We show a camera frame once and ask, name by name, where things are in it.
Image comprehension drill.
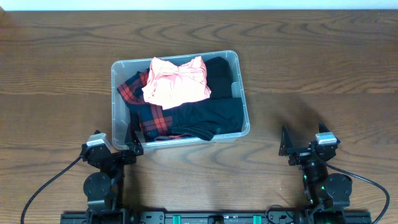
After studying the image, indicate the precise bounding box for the dark navy garment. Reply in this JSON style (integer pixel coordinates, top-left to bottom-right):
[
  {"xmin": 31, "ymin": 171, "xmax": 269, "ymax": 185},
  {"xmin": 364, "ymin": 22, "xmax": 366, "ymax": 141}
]
[{"xmin": 164, "ymin": 98, "xmax": 244, "ymax": 141}]

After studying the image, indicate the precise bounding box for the black garment with tag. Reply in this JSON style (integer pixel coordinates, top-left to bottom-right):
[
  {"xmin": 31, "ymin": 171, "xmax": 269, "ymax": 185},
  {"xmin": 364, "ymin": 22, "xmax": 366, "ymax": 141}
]
[{"xmin": 205, "ymin": 57, "xmax": 233, "ymax": 99}]

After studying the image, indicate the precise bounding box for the clear plastic storage container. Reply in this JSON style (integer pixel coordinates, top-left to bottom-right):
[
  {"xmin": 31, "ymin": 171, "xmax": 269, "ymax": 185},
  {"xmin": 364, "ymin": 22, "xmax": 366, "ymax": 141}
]
[{"xmin": 111, "ymin": 50, "xmax": 251, "ymax": 151}]

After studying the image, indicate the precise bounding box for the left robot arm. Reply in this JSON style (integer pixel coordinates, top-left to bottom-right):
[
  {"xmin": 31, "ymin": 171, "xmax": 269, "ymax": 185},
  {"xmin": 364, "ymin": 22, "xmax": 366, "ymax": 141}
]
[{"xmin": 80, "ymin": 127, "xmax": 144, "ymax": 212}]

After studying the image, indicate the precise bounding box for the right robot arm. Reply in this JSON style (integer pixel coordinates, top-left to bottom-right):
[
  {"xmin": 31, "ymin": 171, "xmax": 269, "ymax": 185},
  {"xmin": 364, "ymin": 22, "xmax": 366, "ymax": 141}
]
[{"xmin": 279, "ymin": 122, "xmax": 352, "ymax": 223}]

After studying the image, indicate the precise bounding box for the pink garment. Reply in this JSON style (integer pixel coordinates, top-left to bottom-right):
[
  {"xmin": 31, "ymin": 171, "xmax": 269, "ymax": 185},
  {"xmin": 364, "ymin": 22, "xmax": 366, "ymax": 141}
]
[{"xmin": 142, "ymin": 56, "xmax": 211, "ymax": 110}]

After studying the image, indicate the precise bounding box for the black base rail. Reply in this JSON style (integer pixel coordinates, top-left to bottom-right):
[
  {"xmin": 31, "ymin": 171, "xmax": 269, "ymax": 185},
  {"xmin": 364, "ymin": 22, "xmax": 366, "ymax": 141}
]
[{"xmin": 60, "ymin": 209, "xmax": 372, "ymax": 224}]

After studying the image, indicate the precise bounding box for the red navy plaid shirt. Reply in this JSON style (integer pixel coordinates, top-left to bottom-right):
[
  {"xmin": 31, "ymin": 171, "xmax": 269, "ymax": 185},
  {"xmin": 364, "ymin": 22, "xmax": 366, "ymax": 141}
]
[{"xmin": 117, "ymin": 69, "xmax": 192, "ymax": 142}]

